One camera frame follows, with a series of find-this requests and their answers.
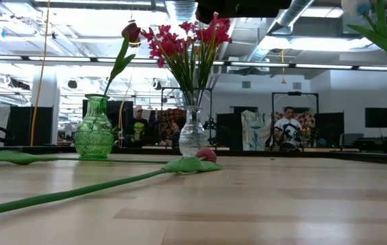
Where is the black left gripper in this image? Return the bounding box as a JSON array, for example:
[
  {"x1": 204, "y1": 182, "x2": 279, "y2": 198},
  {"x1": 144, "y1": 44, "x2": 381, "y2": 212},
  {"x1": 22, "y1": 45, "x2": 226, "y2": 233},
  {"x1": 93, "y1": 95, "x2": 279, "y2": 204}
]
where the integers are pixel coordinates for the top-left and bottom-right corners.
[{"x1": 196, "y1": 0, "x2": 292, "y2": 20}]

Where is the red artificial flower bunch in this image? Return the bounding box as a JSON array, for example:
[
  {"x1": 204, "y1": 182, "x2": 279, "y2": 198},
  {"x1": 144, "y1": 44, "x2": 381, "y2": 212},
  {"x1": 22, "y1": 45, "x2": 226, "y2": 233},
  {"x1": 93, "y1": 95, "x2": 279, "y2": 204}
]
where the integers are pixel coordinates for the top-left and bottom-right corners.
[
  {"x1": 189, "y1": 12, "x2": 232, "y2": 108},
  {"x1": 141, "y1": 23, "x2": 197, "y2": 108},
  {"x1": 178, "y1": 20, "x2": 203, "y2": 108}
]

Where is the white artificial tulip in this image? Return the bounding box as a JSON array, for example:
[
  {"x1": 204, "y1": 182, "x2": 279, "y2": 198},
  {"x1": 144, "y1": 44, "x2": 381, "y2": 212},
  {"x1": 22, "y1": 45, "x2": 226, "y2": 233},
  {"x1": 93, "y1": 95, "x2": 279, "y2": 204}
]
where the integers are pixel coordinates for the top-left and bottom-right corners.
[{"x1": 341, "y1": 0, "x2": 387, "y2": 81}]

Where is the clear glass vase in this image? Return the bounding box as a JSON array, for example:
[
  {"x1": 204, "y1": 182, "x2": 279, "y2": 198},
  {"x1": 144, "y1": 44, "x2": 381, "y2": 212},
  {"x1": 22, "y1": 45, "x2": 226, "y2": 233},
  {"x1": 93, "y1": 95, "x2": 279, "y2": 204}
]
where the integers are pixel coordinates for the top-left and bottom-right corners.
[{"x1": 178, "y1": 105, "x2": 209, "y2": 158}]

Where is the green glass vase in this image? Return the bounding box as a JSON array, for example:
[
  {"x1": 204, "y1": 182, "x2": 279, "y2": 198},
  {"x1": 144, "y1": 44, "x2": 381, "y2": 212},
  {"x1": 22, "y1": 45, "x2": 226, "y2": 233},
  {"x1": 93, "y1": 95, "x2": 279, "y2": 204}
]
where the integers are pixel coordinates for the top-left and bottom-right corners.
[{"x1": 73, "y1": 93, "x2": 115, "y2": 159}]

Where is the white patterned cloth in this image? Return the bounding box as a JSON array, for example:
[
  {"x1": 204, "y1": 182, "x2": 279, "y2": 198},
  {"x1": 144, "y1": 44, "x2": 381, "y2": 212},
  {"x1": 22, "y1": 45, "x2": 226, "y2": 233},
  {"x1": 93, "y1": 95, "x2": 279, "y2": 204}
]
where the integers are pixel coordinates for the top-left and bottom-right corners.
[{"x1": 241, "y1": 109, "x2": 273, "y2": 152}]

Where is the person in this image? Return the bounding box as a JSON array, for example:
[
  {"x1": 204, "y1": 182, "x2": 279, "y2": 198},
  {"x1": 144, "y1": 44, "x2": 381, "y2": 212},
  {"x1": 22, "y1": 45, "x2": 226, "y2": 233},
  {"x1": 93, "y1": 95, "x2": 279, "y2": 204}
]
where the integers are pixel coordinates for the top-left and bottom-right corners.
[
  {"x1": 129, "y1": 104, "x2": 150, "y2": 148},
  {"x1": 271, "y1": 105, "x2": 305, "y2": 151},
  {"x1": 168, "y1": 117, "x2": 188, "y2": 148}
]

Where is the black monitor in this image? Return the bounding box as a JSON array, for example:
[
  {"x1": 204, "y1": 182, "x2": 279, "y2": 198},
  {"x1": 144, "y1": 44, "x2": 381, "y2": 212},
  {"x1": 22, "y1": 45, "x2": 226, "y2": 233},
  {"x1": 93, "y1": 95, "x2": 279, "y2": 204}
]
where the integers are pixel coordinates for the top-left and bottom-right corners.
[{"x1": 364, "y1": 107, "x2": 387, "y2": 129}]

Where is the silver ventilation duct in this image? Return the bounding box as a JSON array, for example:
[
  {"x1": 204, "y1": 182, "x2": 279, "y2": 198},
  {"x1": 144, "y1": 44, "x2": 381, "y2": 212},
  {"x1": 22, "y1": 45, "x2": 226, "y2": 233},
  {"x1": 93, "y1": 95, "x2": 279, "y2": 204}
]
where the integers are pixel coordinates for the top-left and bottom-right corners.
[{"x1": 246, "y1": 0, "x2": 316, "y2": 64}]

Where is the black station frame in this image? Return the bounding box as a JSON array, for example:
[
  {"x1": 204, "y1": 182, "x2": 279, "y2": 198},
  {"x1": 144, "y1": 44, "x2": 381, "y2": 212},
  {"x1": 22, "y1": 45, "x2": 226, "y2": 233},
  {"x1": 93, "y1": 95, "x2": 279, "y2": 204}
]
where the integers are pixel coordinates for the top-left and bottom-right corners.
[{"x1": 270, "y1": 91, "x2": 320, "y2": 148}]

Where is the black partition wall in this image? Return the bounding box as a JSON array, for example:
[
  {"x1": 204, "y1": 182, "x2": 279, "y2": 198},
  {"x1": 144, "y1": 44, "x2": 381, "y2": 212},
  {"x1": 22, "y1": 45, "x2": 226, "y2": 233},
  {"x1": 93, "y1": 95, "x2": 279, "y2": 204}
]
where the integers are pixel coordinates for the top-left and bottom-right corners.
[
  {"x1": 82, "y1": 99, "x2": 135, "y2": 148},
  {"x1": 5, "y1": 105, "x2": 54, "y2": 147}
]

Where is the black aluminium table frame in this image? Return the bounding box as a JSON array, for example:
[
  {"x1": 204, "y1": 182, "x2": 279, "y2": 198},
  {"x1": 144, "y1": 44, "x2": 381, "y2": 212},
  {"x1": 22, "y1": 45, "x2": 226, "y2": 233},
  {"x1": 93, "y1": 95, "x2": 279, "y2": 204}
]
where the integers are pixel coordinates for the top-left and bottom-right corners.
[{"x1": 0, "y1": 145, "x2": 387, "y2": 167}]

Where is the yellow hanging power cord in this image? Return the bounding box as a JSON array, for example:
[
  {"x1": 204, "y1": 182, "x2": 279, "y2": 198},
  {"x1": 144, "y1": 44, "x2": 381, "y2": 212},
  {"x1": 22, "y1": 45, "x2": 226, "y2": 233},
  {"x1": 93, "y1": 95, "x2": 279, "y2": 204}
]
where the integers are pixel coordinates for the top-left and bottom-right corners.
[{"x1": 29, "y1": 0, "x2": 51, "y2": 148}]

